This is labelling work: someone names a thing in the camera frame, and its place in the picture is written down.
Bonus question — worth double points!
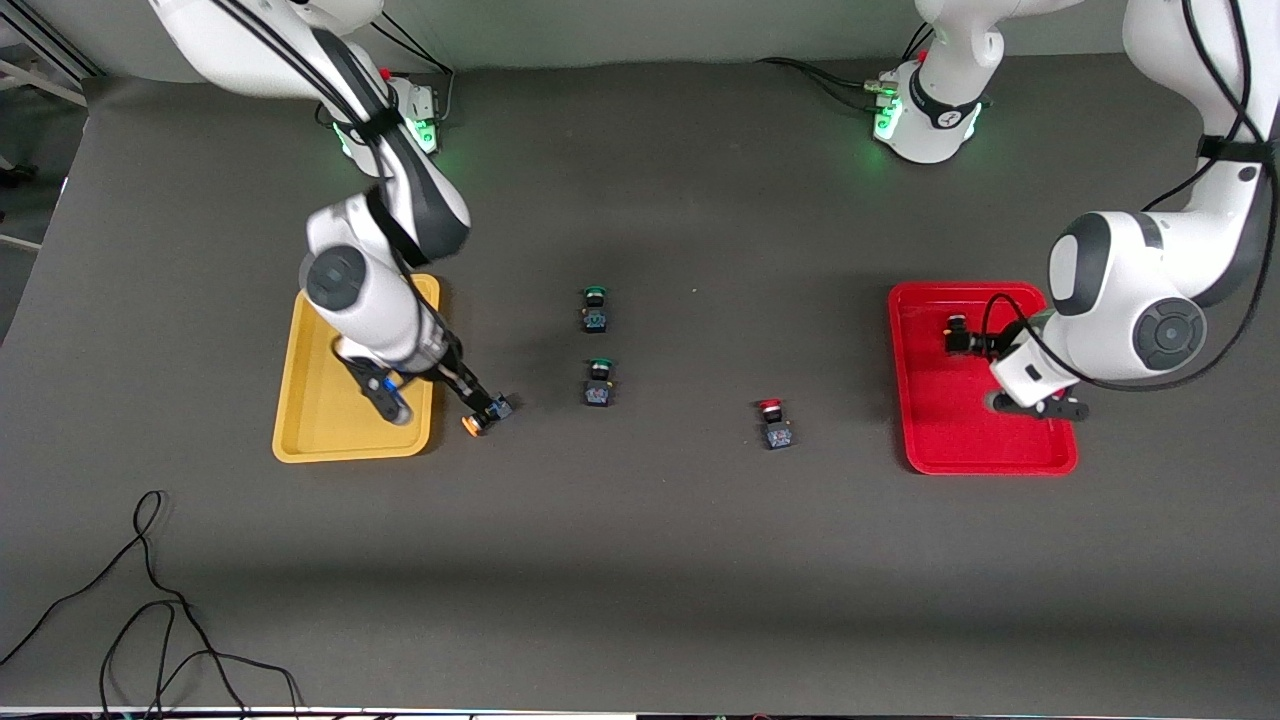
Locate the black left arm base cables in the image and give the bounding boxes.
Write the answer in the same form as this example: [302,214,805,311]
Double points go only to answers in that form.
[755,20,937,113]

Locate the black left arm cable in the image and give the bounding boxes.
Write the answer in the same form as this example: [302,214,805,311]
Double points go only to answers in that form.
[978,0,1280,389]

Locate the yellow push button switch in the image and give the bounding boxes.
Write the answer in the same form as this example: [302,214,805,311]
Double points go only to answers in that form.
[461,394,515,438]

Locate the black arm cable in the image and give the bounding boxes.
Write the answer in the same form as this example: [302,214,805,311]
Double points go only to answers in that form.
[978,0,1280,389]
[205,0,421,271]

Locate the black arm base cables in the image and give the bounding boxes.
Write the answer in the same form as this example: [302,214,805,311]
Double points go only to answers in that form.
[755,20,937,113]
[372,10,457,131]

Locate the white metal frame bar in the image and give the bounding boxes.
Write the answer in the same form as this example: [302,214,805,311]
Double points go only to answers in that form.
[0,58,89,109]

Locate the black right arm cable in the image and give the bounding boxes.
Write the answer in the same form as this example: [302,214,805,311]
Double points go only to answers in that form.
[205,0,421,271]

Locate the black right arm base cables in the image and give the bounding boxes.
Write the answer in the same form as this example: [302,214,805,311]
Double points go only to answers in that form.
[372,10,457,131]

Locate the yellow plastic tray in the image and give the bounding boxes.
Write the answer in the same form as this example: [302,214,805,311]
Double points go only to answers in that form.
[272,273,442,465]

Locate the thin black loose cable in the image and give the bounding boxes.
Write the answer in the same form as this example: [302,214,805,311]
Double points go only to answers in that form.
[0,489,303,720]

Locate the red plastic tray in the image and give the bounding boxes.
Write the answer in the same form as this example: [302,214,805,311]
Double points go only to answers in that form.
[888,281,1080,477]

